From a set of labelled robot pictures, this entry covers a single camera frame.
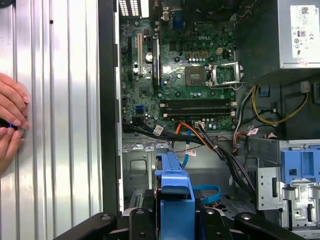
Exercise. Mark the black case fan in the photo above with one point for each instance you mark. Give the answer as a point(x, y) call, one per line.
point(210, 10)

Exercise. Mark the blue VGA port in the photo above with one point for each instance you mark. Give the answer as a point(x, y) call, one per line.
point(178, 20)

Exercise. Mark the white expansion slot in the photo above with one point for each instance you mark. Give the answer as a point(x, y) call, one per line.
point(139, 55)

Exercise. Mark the blue plastic drive carrier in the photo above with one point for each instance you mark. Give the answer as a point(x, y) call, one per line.
point(290, 162)

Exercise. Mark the silver coin battery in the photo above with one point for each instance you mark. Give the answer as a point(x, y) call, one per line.
point(149, 57)

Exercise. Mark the black expansion slot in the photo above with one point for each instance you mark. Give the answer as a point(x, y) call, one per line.
point(130, 60)

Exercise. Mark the green motherboard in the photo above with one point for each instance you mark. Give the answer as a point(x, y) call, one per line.
point(175, 85)

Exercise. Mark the thin metal locking lever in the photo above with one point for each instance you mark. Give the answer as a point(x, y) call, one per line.
point(222, 87)

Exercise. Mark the person's hand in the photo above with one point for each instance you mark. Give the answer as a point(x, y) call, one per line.
point(12, 100)

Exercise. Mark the grey power supply unit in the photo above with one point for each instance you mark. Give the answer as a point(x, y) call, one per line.
point(287, 57)

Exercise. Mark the metal disk bay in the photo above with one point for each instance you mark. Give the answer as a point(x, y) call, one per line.
point(137, 165)

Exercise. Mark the metal drive cage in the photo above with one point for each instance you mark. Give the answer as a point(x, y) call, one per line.
point(267, 190)

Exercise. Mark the metal socket cover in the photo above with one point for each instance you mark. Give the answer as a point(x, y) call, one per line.
point(225, 82)

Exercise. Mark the black RAM slot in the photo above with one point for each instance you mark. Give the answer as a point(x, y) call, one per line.
point(195, 105)
point(195, 101)
point(195, 110)
point(195, 115)

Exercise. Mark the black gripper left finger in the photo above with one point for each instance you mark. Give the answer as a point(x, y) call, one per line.
point(140, 225)

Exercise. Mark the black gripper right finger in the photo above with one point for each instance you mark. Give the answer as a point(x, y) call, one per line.
point(215, 225)

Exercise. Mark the black open PC case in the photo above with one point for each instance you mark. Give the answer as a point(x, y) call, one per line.
point(107, 100)

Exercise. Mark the blue SATA port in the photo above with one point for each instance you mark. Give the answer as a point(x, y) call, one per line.
point(140, 109)

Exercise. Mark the CPU socket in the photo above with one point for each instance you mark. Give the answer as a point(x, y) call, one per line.
point(196, 76)

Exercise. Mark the hard disk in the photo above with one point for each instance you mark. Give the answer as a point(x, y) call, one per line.
point(175, 220)

